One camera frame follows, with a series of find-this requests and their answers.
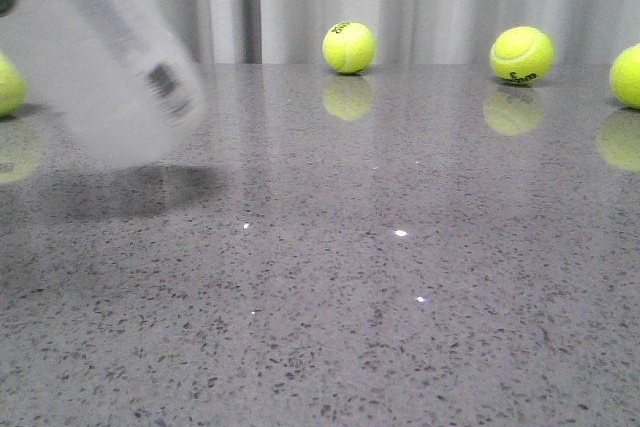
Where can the white blue tennis ball can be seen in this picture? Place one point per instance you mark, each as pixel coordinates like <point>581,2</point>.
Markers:
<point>127,88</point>

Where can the far-left yellow tennis ball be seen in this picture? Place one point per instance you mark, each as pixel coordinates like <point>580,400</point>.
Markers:
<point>13,87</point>

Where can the Wilson yellow tennis ball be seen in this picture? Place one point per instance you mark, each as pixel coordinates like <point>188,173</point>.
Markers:
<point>521,55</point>

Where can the far-right yellow tennis ball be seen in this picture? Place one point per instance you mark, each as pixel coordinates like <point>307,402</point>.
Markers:
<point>625,76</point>

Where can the centre yellow tennis ball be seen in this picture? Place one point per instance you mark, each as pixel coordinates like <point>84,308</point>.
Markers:
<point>349,47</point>

